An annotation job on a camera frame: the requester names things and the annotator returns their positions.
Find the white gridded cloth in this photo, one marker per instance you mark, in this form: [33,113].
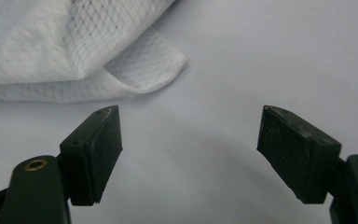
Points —
[59,46]

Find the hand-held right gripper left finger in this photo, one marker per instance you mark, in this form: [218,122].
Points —
[93,161]

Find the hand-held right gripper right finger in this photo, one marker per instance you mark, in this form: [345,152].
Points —
[298,155]

